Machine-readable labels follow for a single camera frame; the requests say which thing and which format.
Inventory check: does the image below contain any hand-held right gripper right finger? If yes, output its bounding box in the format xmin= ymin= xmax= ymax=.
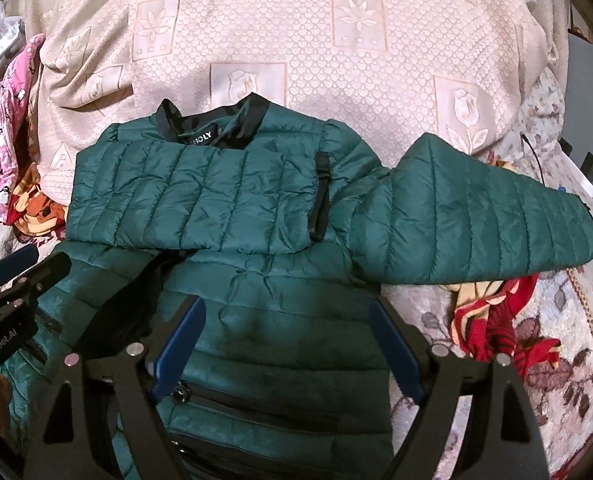
xmin=369 ymin=297 xmax=550 ymax=480

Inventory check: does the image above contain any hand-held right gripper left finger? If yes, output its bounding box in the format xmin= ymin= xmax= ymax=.
xmin=24 ymin=296 xmax=207 ymax=480

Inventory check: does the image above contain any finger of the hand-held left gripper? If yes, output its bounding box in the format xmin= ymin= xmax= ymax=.
xmin=0 ymin=251 xmax=73 ymax=306
xmin=0 ymin=244 xmax=40 ymax=292

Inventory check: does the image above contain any green quilted puffer jacket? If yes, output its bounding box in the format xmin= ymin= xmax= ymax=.
xmin=0 ymin=92 xmax=593 ymax=480

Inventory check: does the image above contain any pink printed cloth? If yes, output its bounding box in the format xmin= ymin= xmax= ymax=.
xmin=0 ymin=34 xmax=46 ymax=223

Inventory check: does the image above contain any white mauve floral bedsheet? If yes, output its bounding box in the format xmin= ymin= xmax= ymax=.
xmin=0 ymin=67 xmax=593 ymax=480

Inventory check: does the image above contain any beige embossed floral bedspread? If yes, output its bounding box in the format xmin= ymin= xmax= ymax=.
xmin=26 ymin=0 xmax=575 ymax=188

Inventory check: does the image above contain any black cable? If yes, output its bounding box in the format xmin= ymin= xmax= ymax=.
xmin=521 ymin=131 xmax=550 ymax=183

